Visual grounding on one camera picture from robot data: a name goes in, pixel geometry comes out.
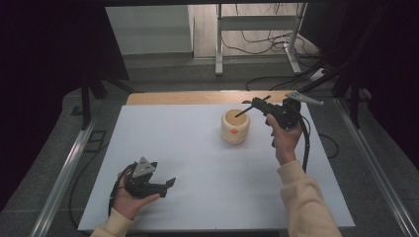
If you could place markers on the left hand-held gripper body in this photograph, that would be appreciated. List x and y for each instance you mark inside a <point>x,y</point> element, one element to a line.
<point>143,181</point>

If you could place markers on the aluminium rail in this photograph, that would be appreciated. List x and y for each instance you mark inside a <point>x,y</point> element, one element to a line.
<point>62,177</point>
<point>375,171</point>

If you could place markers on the white desk frame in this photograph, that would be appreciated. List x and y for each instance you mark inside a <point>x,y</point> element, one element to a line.
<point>253,23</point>

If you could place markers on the black pen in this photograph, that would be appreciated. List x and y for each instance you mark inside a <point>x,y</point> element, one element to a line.
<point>243,112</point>

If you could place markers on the white power strip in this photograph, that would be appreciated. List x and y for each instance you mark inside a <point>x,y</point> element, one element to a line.
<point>318,74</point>

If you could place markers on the black metal stand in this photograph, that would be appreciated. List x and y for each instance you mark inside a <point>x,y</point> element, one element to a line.
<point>354,105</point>
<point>86,102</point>

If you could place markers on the person's right hand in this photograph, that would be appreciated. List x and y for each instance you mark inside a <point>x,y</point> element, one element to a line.
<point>285,144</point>

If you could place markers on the white table mat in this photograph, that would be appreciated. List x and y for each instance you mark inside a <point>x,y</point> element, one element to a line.
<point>197,184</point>

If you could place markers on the dark curtain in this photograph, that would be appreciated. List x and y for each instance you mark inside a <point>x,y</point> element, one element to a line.
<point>49,65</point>
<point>388,65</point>

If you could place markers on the white cabinet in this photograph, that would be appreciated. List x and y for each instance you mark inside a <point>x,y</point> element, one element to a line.
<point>148,29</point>

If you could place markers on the cream pen holder cup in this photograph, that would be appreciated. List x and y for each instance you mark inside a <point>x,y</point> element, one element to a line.
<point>234,129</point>

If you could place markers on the person's left hand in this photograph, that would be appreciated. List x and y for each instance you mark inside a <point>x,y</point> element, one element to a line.
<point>128,202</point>

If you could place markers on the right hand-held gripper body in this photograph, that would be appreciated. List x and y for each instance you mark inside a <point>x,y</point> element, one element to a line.
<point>283,113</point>

